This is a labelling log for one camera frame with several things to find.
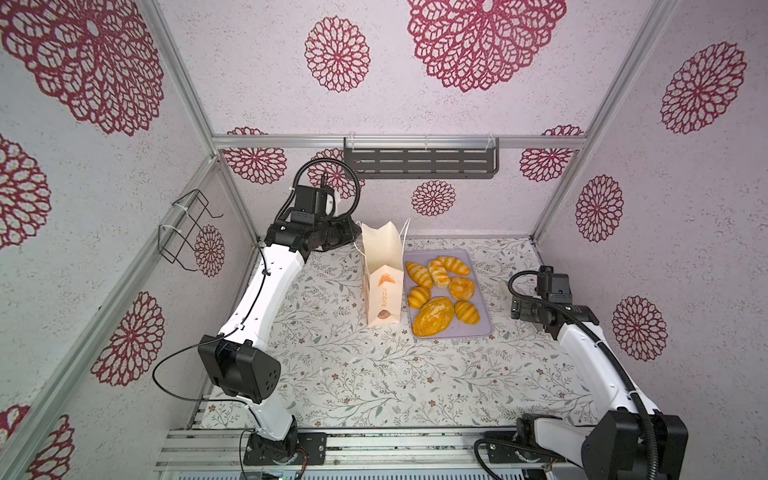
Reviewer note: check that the croissant top right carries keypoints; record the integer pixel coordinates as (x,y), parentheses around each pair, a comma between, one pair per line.
(454,265)

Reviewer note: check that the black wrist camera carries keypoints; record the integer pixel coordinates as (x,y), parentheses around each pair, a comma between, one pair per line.
(553,287)
(313,204)

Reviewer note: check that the yellow ridged bun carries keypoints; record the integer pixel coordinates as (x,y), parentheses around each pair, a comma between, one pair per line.
(418,297)

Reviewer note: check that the grey metal wall shelf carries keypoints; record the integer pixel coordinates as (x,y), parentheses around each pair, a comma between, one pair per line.
(399,162)

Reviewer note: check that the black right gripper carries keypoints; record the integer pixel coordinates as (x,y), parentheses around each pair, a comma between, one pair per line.
(520,307)

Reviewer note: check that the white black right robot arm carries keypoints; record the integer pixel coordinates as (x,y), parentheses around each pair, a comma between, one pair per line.
(633,439)

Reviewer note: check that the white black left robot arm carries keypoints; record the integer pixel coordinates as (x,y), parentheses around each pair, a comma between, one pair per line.
(236,360)

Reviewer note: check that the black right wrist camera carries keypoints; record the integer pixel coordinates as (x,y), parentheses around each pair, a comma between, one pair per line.
(553,287)

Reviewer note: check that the lilac plastic tray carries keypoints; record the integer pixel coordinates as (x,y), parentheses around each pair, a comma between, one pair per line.
(457,329)

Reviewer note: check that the cream paper bread bag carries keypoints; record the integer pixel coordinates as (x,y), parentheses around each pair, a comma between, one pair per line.
(382,251)

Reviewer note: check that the round orange bun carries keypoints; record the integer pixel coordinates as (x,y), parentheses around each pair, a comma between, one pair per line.
(461,289)

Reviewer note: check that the small bread roll centre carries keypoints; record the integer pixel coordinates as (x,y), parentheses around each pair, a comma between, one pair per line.
(439,274)

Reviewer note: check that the striped bread roll lower right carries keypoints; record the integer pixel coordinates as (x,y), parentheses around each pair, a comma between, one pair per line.
(467,312)

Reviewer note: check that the striped bread roll left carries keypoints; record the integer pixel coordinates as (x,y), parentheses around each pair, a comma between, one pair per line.
(419,274)

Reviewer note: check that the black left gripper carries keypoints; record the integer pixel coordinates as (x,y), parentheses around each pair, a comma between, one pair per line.
(349,233)

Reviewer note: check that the large round seeded bread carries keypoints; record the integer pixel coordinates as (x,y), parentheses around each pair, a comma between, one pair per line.
(434,317)

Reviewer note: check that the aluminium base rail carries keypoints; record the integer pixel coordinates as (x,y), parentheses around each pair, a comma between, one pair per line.
(329,449)

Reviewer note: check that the striped bread roll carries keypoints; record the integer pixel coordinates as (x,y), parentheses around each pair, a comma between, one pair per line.
(419,274)
(467,312)

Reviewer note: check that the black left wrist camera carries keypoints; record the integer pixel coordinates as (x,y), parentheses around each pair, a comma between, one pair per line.
(313,204)

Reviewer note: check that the black wire wall basket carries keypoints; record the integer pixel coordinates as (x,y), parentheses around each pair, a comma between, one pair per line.
(174,238)

